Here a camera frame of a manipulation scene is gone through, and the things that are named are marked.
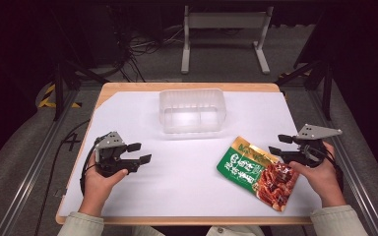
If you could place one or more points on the clear plastic container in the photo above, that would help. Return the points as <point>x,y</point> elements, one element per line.
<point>192,109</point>

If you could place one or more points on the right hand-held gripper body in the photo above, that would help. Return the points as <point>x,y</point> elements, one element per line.
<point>310,147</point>

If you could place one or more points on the white metal stand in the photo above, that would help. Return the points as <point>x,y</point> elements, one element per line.
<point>226,20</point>

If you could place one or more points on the aluminium rail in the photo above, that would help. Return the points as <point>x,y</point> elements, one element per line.
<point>36,164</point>
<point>351,177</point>

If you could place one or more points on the person's right hand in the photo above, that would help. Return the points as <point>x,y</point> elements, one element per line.
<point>326,180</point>

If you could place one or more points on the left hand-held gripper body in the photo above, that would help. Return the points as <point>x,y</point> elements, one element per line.
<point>110,154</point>

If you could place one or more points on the green and red snack packet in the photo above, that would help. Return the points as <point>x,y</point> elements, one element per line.
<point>259,173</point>

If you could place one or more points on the white paper sheet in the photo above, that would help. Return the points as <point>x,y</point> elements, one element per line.
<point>183,177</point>

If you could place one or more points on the person's pale jacket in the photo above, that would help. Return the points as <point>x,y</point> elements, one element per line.
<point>229,230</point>

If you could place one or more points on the person's left hand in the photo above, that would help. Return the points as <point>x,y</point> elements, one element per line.
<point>96,188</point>

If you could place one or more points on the yellow and black hazard tape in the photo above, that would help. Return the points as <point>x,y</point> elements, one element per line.
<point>47,98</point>

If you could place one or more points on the black metal stand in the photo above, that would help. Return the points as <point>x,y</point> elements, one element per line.
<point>59,85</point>
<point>326,82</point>

